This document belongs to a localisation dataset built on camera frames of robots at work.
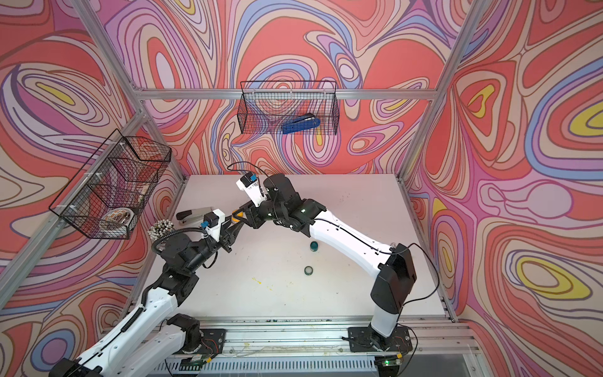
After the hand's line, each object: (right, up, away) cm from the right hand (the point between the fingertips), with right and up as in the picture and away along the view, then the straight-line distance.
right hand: (240, 220), depth 70 cm
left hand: (0, 0, +1) cm, 1 cm away
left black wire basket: (-45, +7, +5) cm, 45 cm away
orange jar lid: (+1, +2, -2) cm, 3 cm away
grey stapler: (-31, -1, +30) cm, 43 cm away
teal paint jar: (+24, -13, +23) cm, 35 cm away
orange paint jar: (-1, +1, -2) cm, 3 cm away
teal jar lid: (+21, -21, +18) cm, 35 cm away
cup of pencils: (-30, -4, +9) cm, 31 cm away
